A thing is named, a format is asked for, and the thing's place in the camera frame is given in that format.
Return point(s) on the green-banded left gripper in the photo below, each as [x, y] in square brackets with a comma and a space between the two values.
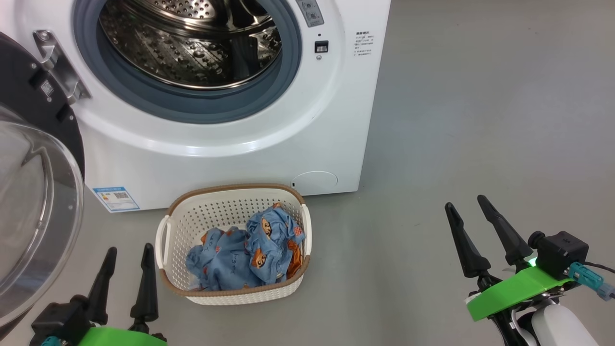
[120, 338]

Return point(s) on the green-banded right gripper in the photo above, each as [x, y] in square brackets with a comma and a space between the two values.
[514, 293]

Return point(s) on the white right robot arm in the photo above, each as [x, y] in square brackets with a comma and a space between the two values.
[562, 327]

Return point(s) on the cream perforated laundry basket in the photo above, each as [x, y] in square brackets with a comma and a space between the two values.
[216, 211]

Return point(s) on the white front-load washing machine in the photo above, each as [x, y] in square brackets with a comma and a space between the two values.
[216, 154]

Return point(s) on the grey rubber door gasket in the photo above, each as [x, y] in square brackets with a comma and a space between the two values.
[192, 108]

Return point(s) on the silver door hinge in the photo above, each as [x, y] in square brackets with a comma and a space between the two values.
[60, 67]

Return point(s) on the steel washing machine drum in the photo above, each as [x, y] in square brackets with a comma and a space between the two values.
[182, 53]

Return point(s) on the black door latch socket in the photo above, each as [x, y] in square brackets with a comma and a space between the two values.
[321, 46]

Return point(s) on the blue energy label sticker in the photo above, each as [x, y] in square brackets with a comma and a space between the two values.
[116, 199]

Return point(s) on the round white filter cover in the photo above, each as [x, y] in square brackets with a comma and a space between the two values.
[314, 182]

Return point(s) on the printed text notice label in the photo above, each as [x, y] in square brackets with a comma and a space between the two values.
[365, 43]

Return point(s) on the grey warning sticker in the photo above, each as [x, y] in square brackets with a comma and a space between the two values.
[311, 12]

